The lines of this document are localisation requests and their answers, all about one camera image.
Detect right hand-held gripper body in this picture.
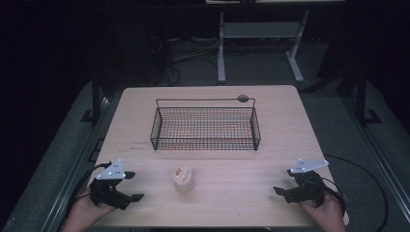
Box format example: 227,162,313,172
284,158,330,208

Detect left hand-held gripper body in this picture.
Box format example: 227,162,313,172
89,159,133,211

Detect beige loofah piece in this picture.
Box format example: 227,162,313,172
172,164,195,193

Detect black wire basket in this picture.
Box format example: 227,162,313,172
149,97,262,152

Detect person's right hand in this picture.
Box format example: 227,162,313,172
297,192,346,227

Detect person's left hand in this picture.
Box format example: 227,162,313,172
71,188,117,227

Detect white metal stand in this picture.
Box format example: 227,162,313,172
217,9,311,84

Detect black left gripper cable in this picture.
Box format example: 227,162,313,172
66,161,113,216

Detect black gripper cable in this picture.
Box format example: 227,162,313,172
321,154,390,232
66,161,113,216

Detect aluminium rail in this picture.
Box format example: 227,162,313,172
40,96,112,232
341,95,410,224

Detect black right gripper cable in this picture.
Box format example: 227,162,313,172
321,154,390,232

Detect black upright post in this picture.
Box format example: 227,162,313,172
80,72,103,126
355,69,383,128

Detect bundle of floor cables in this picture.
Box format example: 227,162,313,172
146,34,220,87

